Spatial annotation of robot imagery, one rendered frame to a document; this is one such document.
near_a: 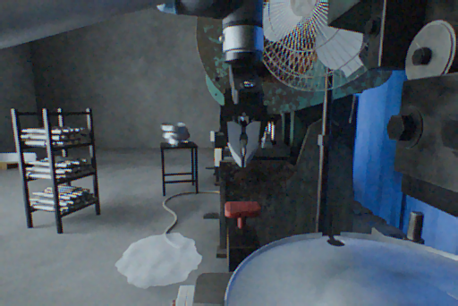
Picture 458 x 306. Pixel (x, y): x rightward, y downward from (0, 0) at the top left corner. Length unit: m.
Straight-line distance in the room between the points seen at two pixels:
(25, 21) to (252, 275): 0.34
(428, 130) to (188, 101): 6.66
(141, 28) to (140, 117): 2.02
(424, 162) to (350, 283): 0.13
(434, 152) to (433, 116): 0.03
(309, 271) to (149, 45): 6.94
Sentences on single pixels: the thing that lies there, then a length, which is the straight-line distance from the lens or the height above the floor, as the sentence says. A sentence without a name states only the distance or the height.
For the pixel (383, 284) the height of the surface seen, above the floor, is 0.79.
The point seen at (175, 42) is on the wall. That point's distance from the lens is 7.03.
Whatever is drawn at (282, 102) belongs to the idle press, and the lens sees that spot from 1.55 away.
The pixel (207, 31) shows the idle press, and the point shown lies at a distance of 1.57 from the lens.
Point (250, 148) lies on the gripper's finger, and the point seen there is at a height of 0.87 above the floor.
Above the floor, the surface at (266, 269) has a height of 0.78.
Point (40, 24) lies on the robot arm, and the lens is 0.36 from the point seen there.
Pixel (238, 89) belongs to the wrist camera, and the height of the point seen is 0.98.
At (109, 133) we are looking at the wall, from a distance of 7.33.
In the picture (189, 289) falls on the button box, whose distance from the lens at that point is 0.56.
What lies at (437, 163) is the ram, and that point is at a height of 0.91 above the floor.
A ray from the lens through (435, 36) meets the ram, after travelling 0.30.
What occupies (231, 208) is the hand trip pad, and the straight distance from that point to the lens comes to 0.55.
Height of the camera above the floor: 0.95
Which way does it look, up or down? 10 degrees down
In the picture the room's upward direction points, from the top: straight up
